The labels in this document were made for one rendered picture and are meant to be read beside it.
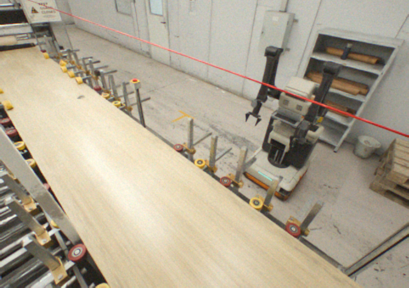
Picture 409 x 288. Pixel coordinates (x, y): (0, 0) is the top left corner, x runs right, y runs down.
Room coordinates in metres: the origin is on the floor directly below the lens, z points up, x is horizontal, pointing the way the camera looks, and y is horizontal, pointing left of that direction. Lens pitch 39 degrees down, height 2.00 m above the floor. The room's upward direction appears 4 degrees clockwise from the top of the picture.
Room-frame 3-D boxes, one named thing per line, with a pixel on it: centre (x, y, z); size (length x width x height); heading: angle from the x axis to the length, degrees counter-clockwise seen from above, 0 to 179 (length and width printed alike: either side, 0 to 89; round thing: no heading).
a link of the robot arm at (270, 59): (1.59, -0.45, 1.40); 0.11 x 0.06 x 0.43; 50
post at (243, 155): (0.96, -0.24, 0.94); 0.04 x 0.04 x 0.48; 50
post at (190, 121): (1.28, 0.14, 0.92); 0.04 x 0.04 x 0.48; 50
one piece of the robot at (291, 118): (1.58, -0.72, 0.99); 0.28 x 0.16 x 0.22; 50
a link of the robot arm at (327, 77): (1.31, -0.77, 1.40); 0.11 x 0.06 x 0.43; 50
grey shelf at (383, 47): (2.79, -1.80, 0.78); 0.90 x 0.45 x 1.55; 50
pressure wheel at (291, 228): (0.58, -0.53, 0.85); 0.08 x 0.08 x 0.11
